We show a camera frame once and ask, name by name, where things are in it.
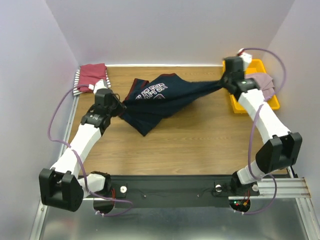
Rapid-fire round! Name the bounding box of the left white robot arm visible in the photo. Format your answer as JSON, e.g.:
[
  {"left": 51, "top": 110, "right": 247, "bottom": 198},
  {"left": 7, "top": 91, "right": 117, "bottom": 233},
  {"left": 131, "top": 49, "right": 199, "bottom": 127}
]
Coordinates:
[{"left": 39, "top": 88, "right": 125, "bottom": 212}]

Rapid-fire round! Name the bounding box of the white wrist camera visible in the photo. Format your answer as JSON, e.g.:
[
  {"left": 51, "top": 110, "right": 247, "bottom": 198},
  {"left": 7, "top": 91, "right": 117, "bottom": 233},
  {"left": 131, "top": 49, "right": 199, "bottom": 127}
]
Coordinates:
[
  {"left": 237, "top": 48, "right": 252, "bottom": 70},
  {"left": 93, "top": 79, "right": 108, "bottom": 92}
]

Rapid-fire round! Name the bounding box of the yellow plastic tray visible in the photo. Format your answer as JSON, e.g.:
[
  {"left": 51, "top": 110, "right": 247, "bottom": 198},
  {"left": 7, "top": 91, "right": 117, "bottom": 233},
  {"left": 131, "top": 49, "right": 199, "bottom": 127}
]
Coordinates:
[{"left": 229, "top": 59, "right": 280, "bottom": 114}]

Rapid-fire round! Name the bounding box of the aluminium frame rail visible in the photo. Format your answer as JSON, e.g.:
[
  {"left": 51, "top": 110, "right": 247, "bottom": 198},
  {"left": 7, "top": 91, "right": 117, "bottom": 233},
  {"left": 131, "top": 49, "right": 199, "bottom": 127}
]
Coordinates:
[{"left": 29, "top": 96, "right": 79, "bottom": 240}]

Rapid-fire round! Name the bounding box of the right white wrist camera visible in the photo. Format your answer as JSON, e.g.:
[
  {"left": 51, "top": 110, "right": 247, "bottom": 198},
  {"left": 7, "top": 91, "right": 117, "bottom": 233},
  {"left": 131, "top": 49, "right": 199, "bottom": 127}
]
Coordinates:
[{"left": 237, "top": 48, "right": 252, "bottom": 70}]

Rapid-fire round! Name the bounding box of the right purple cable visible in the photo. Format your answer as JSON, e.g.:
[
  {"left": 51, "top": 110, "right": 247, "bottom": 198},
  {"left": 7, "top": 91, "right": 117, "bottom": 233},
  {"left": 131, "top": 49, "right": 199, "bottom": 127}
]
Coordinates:
[{"left": 232, "top": 47, "right": 287, "bottom": 216}]

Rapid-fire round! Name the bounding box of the purple cable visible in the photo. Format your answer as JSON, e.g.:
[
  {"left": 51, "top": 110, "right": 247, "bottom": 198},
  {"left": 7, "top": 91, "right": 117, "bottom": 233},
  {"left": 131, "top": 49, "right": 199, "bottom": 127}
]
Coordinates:
[
  {"left": 232, "top": 47, "right": 287, "bottom": 216},
  {"left": 47, "top": 84, "right": 134, "bottom": 217}
]

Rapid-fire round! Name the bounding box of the folded red tank top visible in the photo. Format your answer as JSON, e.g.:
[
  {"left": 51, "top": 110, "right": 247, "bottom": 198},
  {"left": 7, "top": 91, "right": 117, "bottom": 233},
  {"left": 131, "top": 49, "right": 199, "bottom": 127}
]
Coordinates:
[{"left": 74, "top": 63, "right": 111, "bottom": 88}]

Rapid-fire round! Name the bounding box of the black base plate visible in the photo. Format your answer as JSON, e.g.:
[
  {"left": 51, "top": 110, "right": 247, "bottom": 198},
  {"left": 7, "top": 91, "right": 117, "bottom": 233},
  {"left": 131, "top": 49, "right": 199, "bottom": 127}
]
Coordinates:
[{"left": 82, "top": 174, "right": 261, "bottom": 210}]

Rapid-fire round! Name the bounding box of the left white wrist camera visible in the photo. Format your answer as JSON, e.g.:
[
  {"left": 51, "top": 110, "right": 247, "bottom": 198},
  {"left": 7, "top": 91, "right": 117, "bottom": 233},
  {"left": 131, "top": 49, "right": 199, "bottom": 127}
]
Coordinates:
[{"left": 93, "top": 79, "right": 108, "bottom": 92}]

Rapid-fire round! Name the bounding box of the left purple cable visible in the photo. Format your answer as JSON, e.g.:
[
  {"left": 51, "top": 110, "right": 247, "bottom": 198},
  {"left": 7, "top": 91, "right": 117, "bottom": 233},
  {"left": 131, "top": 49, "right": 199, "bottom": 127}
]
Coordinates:
[{"left": 47, "top": 84, "right": 134, "bottom": 217}]

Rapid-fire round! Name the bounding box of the pink crumpled tank top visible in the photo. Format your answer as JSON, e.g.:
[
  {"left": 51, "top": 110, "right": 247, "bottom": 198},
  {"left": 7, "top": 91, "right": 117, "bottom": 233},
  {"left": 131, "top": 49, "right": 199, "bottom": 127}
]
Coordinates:
[{"left": 245, "top": 72, "right": 275, "bottom": 101}]

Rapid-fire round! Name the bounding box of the navy basketball jersey 23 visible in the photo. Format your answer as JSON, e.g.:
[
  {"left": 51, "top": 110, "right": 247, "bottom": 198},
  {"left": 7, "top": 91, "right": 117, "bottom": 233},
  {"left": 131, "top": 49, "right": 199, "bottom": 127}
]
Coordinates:
[{"left": 119, "top": 73, "right": 222, "bottom": 136}]

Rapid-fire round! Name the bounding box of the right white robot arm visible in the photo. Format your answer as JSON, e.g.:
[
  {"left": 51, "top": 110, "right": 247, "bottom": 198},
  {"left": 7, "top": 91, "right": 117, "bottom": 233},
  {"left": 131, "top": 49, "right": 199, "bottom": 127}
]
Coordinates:
[{"left": 221, "top": 56, "right": 303, "bottom": 195}]

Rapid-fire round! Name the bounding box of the folded striped tank top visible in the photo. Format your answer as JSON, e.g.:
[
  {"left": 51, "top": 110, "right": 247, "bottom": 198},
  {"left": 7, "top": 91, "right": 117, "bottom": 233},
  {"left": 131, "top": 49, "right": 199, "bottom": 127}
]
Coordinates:
[{"left": 72, "top": 69, "right": 111, "bottom": 96}]

